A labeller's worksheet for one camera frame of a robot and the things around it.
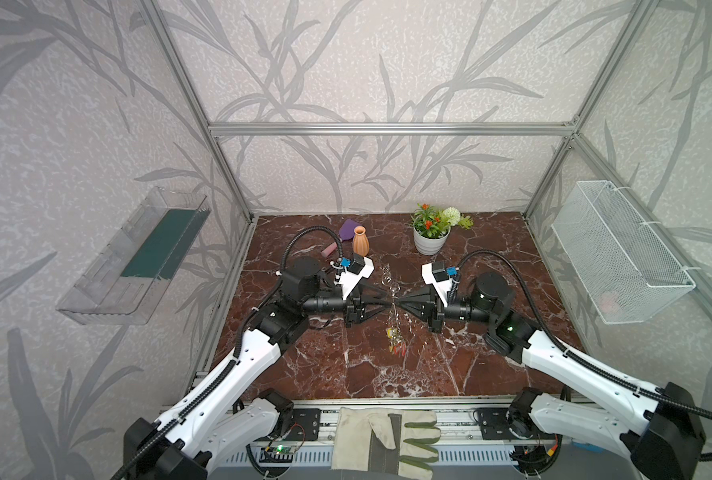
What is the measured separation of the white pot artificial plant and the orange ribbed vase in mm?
175

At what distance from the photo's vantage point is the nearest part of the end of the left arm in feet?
1.91

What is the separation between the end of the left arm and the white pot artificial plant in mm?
→ 400

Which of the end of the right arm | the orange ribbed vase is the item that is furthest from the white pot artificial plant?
the end of the right arm

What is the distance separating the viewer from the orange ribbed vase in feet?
3.32

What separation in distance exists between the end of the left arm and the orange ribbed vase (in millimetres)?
380

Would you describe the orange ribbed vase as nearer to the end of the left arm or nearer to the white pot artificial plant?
the white pot artificial plant

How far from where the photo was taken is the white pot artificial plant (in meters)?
1.00
